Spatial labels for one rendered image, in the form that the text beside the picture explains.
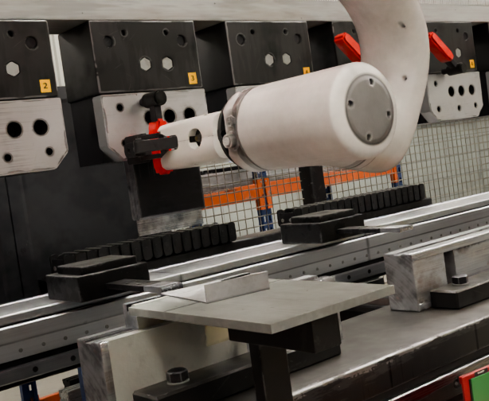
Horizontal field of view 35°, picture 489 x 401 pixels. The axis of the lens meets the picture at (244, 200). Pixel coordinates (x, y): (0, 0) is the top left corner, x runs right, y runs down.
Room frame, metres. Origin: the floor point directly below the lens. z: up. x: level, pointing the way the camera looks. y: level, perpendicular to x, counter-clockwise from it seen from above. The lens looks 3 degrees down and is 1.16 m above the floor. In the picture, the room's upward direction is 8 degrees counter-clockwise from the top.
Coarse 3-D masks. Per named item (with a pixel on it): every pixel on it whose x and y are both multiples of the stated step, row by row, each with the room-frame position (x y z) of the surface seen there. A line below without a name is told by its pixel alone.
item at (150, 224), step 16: (128, 176) 0.98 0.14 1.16; (144, 176) 0.98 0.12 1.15; (160, 176) 0.99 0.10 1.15; (176, 176) 1.01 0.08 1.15; (192, 176) 1.02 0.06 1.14; (128, 192) 0.98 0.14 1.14; (144, 192) 0.97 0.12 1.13; (160, 192) 0.99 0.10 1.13; (176, 192) 1.00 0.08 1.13; (192, 192) 1.02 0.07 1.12; (144, 208) 0.97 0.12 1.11; (160, 208) 0.99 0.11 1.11; (176, 208) 1.00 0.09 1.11; (192, 208) 1.02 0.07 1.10; (144, 224) 0.98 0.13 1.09; (160, 224) 0.99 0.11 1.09; (176, 224) 1.01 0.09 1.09; (192, 224) 1.03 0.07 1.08
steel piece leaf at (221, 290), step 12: (252, 276) 0.92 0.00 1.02; (264, 276) 0.93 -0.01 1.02; (204, 288) 0.99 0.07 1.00; (216, 288) 0.89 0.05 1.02; (228, 288) 0.90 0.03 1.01; (240, 288) 0.91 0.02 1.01; (252, 288) 0.92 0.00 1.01; (264, 288) 0.92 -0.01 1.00; (192, 300) 0.92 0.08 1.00; (204, 300) 0.90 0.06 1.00; (216, 300) 0.89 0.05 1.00
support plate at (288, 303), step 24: (288, 288) 0.91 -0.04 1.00; (312, 288) 0.89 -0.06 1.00; (336, 288) 0.87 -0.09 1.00; (360, 288) 0.85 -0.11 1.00; (384, 288) 0.83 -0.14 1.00; (144, 312) 0.91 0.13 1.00; (168, 312) 0.87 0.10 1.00; (192, 312) 0.85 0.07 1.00; (216, 312) 0.83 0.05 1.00; (240, 312) 0.81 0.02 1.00; (264, 312) 0.79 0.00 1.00; (288, 312) 0.78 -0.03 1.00; (312, 312) 0.77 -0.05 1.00; (336, 312) 0.79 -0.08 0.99
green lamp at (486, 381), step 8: (480, 376) 1.02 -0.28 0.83; (488, 376) 1.03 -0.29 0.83; (472, 384) 1.01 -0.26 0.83; (480, 384) 1.02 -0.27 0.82; (488, 384) 1.02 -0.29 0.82; (472, 392) 1.01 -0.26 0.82; (480, 392) 1.02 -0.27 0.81; (488, 392) 1.02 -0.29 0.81; (480, 400) 1.01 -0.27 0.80; (488, 400) 1.02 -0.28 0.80
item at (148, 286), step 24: (72, 264) 1.18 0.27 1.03; (96, 264) 1.15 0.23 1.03; (120, 264) 1.17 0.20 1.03; (144, 264) 1.19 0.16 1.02; (48, 288) 1.20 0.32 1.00; (72, 288) 1.13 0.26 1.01; (96, 288) 1.13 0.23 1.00; (120, 288) 1.11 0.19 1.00; (144, 288) 1.06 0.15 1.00; (168, 288) 1.03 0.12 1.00
